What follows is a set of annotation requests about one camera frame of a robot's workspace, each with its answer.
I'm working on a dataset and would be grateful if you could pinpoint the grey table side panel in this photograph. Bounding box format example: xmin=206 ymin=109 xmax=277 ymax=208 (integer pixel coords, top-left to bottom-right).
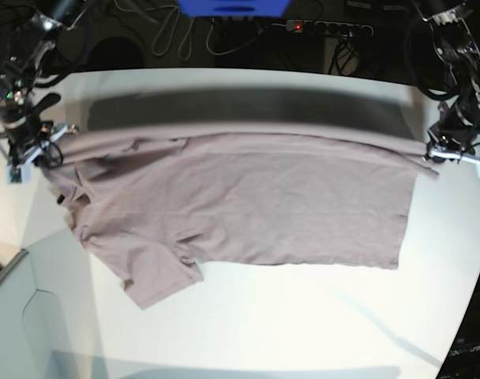
xmin=0 ymin=250 xmax=63 ymax=379

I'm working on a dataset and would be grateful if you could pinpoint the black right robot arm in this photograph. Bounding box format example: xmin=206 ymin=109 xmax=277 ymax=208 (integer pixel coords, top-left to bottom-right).
xmin=0 ymin=1 xmax=90 ymax=159

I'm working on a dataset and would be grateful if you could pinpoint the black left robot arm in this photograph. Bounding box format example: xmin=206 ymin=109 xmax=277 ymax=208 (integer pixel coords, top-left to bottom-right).
xmin=403 ymin=1 xmax=480 ymax=165

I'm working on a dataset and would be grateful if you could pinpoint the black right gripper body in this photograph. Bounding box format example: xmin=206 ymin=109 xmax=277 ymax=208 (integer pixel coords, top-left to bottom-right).
xmin=0 ymin=86 xmax=61 ymax=154

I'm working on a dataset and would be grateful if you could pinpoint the black power strip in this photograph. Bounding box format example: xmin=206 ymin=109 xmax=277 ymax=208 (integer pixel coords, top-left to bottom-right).
xmin=283 ymin=19 xmax=374 ymax=39

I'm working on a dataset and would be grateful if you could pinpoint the mauve grey t-shirt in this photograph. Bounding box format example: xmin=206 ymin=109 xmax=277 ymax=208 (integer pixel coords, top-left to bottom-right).
xmin=44 ymin=128 xmax=438 ymax=308

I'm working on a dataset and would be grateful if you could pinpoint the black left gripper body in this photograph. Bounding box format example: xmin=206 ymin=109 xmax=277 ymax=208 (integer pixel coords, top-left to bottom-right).
xmin=427 ymin=100 xmax=480 ymax=156

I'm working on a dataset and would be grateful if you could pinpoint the blue plastic box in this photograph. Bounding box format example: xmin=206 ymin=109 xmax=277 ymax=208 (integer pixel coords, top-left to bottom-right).
xmin=177 ymin=0 xmax=291 ymax=17

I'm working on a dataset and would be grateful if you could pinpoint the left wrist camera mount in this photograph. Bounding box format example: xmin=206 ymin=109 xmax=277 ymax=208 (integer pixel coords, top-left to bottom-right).
xmin=424 ymin=142 xmax=480 ymax=178

